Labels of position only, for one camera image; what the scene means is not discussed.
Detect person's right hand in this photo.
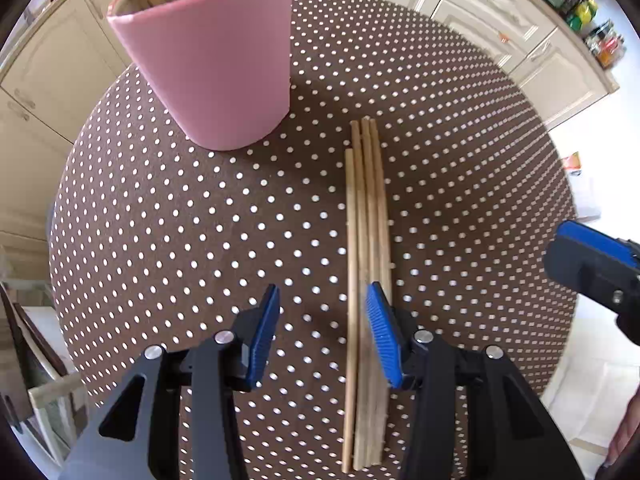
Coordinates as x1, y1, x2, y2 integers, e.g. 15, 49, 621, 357
606, 395, 640, 467

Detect brown polka-dot round table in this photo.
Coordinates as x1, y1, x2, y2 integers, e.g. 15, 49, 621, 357
47, 0, 583, 480

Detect long bamboo chopstick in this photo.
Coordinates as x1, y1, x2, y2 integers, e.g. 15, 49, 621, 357
369, 119, 393, 462
361, 117, 380, 467
341, 148, 360, 473
350, 120, 368, 471

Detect cream base kitchen cabinets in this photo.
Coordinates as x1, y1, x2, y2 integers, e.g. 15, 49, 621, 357
0, 0, 621, 261

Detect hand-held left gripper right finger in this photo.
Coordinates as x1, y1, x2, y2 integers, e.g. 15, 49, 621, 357
365, 282, 583, 480

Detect white printed bag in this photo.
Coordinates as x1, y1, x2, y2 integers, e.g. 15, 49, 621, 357
560, 151, 606, 222

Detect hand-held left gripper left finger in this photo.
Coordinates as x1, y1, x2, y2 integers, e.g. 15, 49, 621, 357
57, 284, 281, 480

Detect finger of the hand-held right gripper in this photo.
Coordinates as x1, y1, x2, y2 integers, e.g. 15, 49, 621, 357
543, 220, 640, 346

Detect dark wooden frame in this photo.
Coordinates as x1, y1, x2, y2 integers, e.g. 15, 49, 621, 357
0, 280, 87, 463

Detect pink cup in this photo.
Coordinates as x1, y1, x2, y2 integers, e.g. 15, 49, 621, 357
106, 0, 293, 152

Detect cluster of condiment bottles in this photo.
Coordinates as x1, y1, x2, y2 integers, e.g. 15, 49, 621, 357
565, 0, 627, 70

